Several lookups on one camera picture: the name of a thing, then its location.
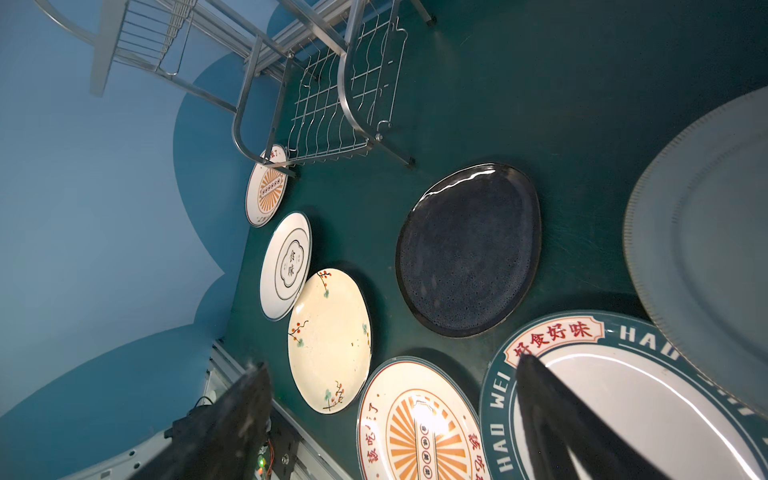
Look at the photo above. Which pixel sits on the large pale green plate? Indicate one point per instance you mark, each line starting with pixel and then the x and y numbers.
pixel 695 243

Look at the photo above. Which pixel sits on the green rim Hao Wei plate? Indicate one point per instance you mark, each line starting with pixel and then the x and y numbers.
pixel 631 376

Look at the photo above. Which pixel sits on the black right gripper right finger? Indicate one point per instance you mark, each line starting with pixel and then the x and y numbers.
pixel 562 431

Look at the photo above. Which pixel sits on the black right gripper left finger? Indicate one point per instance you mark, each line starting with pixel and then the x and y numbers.
pixel 222 441

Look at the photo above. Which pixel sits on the orange sunburst plate front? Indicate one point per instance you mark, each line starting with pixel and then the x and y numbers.
pixel 414 422

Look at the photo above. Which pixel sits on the left green circuit board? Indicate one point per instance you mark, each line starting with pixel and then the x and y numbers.
pixel 268 462

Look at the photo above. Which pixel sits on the orange sunburst plate by rack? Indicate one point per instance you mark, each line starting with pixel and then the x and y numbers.
pixel 265 190

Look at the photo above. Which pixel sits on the dark blue speckled plate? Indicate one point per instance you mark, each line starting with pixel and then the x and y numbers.
pixel 469 249

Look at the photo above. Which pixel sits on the cream floral plate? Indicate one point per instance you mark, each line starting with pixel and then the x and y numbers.
pixel 330 341

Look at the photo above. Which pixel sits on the white plate with black motif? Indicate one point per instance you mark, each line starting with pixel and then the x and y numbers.
pixel 285 266

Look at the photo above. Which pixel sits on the steel two-tier dish rack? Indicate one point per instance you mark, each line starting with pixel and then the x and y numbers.
pixel 338 102

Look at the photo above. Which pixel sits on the aluminium back frame rail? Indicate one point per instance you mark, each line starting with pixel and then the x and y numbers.
pixel 268 31

